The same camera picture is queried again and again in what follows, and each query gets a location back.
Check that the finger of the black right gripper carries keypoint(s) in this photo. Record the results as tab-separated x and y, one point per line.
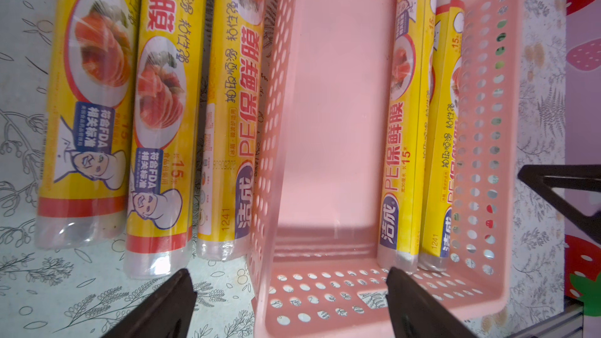
543	179

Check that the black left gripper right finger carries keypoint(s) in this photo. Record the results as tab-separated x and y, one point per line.
415	313

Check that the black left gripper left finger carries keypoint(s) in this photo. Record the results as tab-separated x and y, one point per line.
167	312

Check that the yellow plastic wrap roll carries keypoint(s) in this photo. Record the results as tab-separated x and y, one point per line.
401	202
90	103
435	247
231	129
164	147

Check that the pink plastic basket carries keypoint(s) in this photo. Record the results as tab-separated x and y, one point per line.
314	242

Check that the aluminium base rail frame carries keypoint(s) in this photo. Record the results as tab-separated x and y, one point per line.
567	324

